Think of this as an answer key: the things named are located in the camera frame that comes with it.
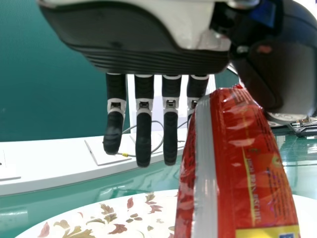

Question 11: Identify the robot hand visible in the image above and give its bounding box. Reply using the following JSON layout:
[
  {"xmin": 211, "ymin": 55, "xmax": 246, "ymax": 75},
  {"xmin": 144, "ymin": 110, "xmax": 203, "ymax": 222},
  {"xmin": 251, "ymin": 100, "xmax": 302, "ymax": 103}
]
[{"xmin": 37, "ymin": 0, "xmax": 317, "ymax": 168}]

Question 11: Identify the red biscuit packet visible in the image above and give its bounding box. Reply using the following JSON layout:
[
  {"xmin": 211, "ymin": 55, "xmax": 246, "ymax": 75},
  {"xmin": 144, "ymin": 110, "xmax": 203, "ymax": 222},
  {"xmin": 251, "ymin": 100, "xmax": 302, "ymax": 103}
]
[{"xmin": 173, "ymin": 83, "xmax": 302, "ymax": 238}]

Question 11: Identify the plate with brown leaf pattern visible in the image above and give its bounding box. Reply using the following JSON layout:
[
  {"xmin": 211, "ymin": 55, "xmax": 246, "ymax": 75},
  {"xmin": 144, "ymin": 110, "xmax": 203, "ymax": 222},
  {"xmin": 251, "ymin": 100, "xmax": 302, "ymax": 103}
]
[{"xmin": 18, "ymin": 189, "xmax": 317, "ymax": 238}]

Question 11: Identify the white socket strip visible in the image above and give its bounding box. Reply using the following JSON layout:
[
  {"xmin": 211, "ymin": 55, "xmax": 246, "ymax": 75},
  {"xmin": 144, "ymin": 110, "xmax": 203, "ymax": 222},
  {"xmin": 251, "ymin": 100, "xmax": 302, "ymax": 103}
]
[{"xmin": 0, "ymin": 128, "xmax": 190, "ymax": 198}]

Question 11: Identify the grey cable with yellow tip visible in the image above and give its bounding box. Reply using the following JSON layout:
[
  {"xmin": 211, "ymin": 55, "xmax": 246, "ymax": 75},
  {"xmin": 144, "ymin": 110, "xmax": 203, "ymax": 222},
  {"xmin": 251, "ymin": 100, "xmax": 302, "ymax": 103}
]
[{"xmin": 118, "ymin": 120, "xmax": 193, "ymax": 158}]

